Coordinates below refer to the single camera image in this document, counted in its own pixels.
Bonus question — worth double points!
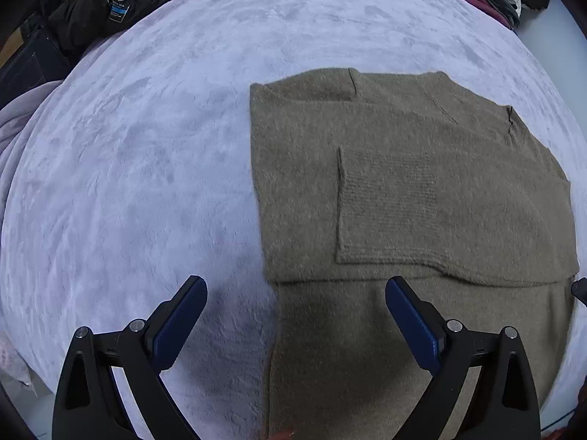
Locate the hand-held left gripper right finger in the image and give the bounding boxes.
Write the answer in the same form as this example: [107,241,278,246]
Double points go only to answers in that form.
[385,276,542,440]

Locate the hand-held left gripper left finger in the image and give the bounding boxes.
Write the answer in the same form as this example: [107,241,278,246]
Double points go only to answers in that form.
[52,275,208,440]

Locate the brown knit sweater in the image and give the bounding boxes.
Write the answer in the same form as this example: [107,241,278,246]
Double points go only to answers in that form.
[249,67,579,440]

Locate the lilac fleece blanket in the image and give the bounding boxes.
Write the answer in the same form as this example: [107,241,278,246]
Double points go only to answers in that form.
[0,0,574,438]

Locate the crumpled mauve blanket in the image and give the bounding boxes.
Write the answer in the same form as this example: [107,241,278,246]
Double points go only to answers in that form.
[0,80,65,202]

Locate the dark blue jeans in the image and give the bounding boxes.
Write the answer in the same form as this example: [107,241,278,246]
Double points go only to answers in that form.
[0,18,69,111]

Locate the black jacket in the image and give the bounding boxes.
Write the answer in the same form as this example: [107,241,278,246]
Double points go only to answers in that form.
[39,0,200,56]

